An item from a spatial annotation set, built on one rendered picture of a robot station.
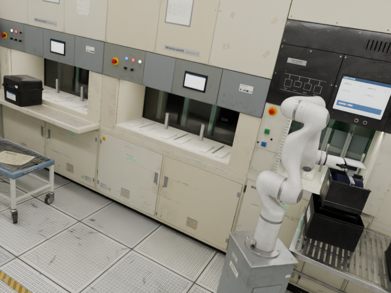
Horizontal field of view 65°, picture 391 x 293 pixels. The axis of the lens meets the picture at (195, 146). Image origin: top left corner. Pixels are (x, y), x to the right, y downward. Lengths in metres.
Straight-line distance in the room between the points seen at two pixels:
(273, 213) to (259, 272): 0.31
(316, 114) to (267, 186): 0.42
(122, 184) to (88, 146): 0.52
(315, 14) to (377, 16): 0.34
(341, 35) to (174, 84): 1.22
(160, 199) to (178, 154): 0.50
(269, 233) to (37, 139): 2.87
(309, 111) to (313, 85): 0.70
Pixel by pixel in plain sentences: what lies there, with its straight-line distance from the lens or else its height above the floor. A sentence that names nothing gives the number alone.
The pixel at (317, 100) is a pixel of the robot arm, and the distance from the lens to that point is 1.63.
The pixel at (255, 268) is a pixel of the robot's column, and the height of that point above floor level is 0.74.
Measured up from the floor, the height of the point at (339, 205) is 1.01.
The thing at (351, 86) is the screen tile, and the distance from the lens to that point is 2.17.
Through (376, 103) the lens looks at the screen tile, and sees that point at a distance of 2.18.
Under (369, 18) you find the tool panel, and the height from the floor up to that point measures 2.02.
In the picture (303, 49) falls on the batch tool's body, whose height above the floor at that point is 1.79.
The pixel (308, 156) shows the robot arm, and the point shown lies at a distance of 1.80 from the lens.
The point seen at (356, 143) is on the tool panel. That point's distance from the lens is 3.15.
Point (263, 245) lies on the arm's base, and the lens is 1.72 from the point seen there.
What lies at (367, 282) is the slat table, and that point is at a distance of 1.89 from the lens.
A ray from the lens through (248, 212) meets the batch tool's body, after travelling 2.53.
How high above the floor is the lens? 1.78
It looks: 20 degrees down
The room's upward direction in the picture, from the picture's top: 10 degrees clockwise
